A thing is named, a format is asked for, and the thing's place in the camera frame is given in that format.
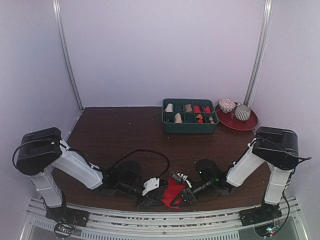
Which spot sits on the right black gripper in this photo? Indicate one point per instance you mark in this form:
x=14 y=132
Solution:
x=188 y=194

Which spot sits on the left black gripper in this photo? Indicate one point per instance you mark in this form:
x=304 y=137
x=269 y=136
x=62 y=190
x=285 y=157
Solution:
x=151 y=198

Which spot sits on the red sock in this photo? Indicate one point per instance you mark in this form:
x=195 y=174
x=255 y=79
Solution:
x=197 y=109
x=171 y=192

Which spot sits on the black argyle sock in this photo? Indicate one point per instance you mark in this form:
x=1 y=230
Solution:
x=199 y=118

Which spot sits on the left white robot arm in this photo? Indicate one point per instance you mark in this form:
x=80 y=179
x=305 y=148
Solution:
x=42 y=151

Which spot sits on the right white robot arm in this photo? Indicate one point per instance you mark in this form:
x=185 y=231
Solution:
x=277 y=148

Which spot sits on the green divided organizer box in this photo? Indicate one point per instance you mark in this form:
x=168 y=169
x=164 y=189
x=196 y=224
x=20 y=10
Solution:
x=183 y=119

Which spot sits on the red rolled sock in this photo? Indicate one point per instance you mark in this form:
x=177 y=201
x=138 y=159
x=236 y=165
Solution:
x=197 y=109

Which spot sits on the beige rolled sock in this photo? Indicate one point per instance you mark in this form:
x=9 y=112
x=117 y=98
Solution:
x=169 y=108

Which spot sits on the red patterned bowl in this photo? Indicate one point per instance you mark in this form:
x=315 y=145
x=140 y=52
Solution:
x=226 y=105

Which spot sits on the striped ceramic cup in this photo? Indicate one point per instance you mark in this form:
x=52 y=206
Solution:
x=242 y=112

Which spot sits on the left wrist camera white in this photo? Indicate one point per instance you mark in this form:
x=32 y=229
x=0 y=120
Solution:
x=150 y=185

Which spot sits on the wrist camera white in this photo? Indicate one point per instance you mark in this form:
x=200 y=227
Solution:
x=180 y=177
x=150 y=185

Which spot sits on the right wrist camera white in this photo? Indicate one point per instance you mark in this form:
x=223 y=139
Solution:
x=180 y=177

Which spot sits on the aluminium front rail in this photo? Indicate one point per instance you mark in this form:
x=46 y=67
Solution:
x=107 y=224

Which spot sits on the right aluminium frame post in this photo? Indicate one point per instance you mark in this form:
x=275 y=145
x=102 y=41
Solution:
x=261 y=48

